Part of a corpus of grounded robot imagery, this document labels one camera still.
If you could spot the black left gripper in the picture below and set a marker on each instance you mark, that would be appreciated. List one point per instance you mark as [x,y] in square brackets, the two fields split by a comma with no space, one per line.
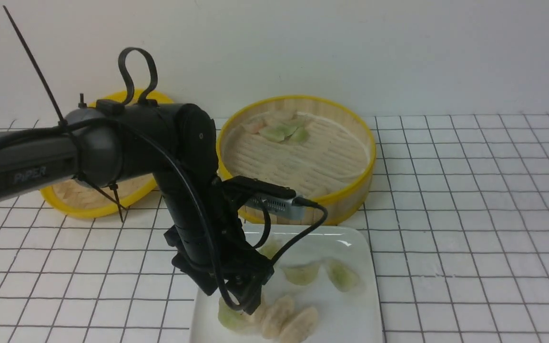
[216,262]

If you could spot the yellow rimmed bamboo steamer basket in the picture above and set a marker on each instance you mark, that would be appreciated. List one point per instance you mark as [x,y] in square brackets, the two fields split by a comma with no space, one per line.
[339,154]

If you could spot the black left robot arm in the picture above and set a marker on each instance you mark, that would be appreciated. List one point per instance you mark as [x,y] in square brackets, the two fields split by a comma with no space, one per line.
[107,144]

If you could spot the green dumpling plate top left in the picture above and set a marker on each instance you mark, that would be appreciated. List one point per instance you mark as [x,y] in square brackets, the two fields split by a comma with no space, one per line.
[270,248]

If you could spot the green dumpling plate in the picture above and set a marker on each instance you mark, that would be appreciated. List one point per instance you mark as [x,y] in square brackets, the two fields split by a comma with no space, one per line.
[344,278]
[301,274]
[270,248]

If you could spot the white dumpling plate left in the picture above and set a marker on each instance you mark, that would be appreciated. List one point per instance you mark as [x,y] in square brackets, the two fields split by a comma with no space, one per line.
[257,317]

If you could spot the white dumpling plate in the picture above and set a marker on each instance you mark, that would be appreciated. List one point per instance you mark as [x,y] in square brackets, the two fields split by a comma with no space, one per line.
[257,317]
[276,315]
[298,328]

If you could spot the green dumpling plate middle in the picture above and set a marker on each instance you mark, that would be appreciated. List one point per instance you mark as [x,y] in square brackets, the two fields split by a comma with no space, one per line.
[301,274]

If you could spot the white dumpling plate middle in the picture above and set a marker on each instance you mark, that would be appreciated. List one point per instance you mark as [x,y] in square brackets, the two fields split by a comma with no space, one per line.
[276,315]

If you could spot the white square plate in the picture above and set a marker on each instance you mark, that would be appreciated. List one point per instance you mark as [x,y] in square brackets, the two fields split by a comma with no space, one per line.
[343,317]

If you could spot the white dumpling plate right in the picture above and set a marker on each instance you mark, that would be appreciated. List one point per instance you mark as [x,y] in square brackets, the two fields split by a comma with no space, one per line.
[298,328]

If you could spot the green dumpling plate right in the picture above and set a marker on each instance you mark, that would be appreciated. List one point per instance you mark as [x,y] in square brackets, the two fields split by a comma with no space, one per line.
[344,278]

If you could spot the white dumpling steamer front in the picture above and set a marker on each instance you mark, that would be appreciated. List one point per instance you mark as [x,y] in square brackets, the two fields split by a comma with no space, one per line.
[319,191]

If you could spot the white dumpling steamer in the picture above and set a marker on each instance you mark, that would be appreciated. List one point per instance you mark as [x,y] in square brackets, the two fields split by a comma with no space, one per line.
[319,191]
[279,117]

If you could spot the pink dumpling steamer back left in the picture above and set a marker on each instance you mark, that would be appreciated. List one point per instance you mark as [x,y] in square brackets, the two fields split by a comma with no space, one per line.
[254,126]

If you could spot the green dumpling steamer back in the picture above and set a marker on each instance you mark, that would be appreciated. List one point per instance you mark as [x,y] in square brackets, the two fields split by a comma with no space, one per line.
[278,132]

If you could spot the white dumpling steamer back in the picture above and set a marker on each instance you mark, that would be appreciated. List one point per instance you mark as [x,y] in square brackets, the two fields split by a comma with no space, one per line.
[279,117]

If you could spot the yellow rimmed bamboo steamer lid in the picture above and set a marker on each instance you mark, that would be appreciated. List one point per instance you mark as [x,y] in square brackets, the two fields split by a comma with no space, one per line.
[82,202]

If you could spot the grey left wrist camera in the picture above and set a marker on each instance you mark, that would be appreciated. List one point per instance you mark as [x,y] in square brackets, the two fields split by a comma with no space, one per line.
[270,198]

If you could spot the black cable tie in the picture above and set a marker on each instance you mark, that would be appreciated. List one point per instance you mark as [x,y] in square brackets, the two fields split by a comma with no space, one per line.
[41,76]

